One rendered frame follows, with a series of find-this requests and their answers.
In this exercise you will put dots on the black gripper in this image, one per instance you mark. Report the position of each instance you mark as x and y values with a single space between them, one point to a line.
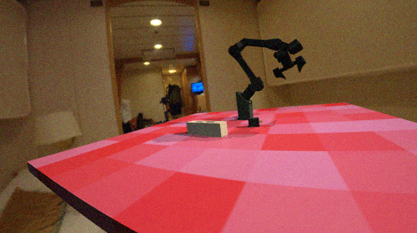
289 64

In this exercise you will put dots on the black two-prong charger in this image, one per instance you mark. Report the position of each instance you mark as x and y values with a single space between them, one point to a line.
254 122

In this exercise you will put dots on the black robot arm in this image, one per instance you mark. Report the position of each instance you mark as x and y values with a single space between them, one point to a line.
276 44

